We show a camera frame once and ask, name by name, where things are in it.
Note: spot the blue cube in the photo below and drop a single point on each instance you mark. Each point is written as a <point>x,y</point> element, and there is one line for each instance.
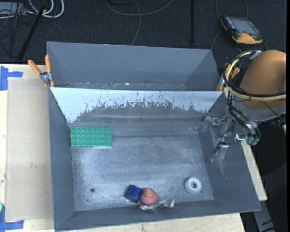
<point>133,192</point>

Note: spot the pink toy duck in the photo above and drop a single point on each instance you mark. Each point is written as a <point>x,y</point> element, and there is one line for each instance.
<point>149,197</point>

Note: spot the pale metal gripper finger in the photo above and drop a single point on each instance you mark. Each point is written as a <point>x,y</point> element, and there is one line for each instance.
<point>209,122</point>
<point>221,151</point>

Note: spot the brown cardboard board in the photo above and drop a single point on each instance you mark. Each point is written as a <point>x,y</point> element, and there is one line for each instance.
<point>29,153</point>

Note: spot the grey metal bin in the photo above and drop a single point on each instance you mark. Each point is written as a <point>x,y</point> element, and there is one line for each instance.
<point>145,163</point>

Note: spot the green studded flat block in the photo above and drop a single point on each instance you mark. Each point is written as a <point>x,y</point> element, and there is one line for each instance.
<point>91,137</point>

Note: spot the clear plastic wrapper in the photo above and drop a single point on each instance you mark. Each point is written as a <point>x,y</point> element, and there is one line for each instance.
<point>168,204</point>

